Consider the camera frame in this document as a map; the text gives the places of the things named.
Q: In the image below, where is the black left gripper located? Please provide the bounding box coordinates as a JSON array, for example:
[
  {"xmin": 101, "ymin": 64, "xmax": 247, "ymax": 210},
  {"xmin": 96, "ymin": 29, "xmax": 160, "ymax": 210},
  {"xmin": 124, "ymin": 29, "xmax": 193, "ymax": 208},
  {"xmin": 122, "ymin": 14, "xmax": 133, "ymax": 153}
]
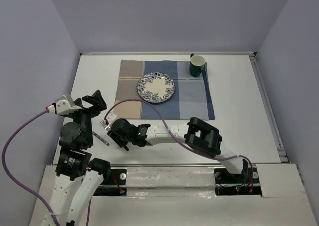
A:
[{"xmin": 68, "ymin": 88, "xmax": 107, "ymax": 146}]

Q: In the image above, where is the black-handled fork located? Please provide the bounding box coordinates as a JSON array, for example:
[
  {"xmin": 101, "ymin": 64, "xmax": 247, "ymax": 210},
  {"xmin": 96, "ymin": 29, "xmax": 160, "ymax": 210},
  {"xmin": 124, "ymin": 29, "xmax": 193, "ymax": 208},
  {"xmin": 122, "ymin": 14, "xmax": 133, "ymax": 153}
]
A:
[{"xmin": 100, "ymin": 120, "xmax": 111, "ymax": 131}]

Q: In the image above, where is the blue floral plate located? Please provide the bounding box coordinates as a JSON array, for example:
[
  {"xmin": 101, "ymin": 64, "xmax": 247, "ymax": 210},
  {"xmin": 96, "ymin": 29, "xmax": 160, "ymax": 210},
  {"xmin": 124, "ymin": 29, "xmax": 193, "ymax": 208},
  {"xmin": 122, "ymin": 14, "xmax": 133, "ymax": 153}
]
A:
[{"xmin": 137, "ymin": 72, "xmax": 175, "ymax": 103}]

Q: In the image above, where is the blue patchwork cloth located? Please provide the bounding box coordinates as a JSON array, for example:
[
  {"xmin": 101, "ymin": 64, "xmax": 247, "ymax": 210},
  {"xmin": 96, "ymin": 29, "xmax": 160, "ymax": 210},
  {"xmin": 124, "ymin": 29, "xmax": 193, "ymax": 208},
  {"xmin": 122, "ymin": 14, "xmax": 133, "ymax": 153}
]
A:
[{"xmin": 113, "ymin": 60, "xmax": 215, "ymax": 120}]

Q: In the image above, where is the green mug white inside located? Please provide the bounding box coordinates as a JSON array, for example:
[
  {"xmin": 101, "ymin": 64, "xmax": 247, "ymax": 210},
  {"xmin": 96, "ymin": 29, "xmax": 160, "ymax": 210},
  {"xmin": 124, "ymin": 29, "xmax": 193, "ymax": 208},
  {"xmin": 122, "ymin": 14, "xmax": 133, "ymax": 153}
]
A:
[{"xmin": 189, "ymin": 53, "xmax": 205, "ymax": 77}]

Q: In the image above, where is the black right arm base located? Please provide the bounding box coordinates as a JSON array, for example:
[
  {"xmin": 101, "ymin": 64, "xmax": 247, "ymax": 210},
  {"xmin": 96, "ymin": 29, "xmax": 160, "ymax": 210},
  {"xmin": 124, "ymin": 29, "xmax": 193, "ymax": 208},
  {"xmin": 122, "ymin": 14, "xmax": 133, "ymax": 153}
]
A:
[{"xmin": 214, "ymin": 166, "xmax": 262, "ymax": 196}]

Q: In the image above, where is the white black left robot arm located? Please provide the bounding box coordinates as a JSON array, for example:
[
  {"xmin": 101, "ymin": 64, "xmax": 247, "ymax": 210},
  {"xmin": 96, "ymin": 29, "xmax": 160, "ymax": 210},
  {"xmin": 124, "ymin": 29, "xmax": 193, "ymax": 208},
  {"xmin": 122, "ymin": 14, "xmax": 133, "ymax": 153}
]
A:
[{"xmin": 41, "ymin": 90, "xmax": 111, "ymax": 226}]

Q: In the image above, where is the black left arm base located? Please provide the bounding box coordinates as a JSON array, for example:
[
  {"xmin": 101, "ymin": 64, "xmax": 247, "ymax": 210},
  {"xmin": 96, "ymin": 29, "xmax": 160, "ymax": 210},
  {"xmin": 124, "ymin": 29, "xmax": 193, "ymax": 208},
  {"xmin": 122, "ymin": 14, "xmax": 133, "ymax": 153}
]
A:
[{"xmin": 93, "ymin": 168, "xmax": 127, "ymax": 197}]

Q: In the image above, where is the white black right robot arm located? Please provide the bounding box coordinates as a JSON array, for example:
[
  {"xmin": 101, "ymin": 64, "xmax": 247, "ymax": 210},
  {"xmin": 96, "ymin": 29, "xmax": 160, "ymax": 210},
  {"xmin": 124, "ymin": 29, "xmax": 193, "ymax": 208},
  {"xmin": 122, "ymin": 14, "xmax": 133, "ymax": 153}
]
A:
[{"xmin": 103, "ymin": 113, "xmax": 249, "ymax": 182}]

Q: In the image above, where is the black-handled steak knife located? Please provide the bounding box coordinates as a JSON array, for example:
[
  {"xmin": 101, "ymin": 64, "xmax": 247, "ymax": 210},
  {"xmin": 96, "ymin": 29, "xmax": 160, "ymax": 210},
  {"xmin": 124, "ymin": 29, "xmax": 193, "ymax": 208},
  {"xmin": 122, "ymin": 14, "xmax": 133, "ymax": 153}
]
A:
[{"xmin": 92, "ymin": 131, "xmax": 110, "ymax": 146}]

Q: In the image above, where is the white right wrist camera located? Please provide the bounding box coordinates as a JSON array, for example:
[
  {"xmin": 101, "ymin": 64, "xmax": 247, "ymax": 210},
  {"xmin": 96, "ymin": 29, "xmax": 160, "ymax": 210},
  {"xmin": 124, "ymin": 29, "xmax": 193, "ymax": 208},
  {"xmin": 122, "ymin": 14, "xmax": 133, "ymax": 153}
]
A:
[{"xmin": 104, "ymin": 113, "xmax": 118, "ymax": 125}]

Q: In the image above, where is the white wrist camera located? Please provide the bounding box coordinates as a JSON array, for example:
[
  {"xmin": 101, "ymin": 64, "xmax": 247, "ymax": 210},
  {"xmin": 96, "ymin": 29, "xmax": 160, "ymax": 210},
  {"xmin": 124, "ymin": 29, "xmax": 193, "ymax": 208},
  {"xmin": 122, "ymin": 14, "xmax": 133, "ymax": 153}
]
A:
[
  {"xmin": 104, "ymin": 113, "xmax": 118, "ymax": 125},
  {"xmin": 46, "ymin": 95, "xmax": 82, "ymax": 116}
]

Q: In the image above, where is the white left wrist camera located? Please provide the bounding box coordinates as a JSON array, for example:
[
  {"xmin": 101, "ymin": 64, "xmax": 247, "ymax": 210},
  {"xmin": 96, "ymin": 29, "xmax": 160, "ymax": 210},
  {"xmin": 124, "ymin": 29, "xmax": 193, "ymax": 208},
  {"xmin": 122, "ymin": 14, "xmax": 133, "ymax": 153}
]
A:
[{"xmin": 46, "ymin": 95, "xmax": 82, "ymax": 116}]

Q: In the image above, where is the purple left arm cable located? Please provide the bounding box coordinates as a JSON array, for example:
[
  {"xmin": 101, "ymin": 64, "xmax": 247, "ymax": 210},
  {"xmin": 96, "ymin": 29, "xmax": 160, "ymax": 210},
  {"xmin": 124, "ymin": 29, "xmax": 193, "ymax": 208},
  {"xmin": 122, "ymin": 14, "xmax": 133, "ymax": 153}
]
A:
[{"xmin": 1, "ymin": 108, "xmax": 120, "ymax": 226}]

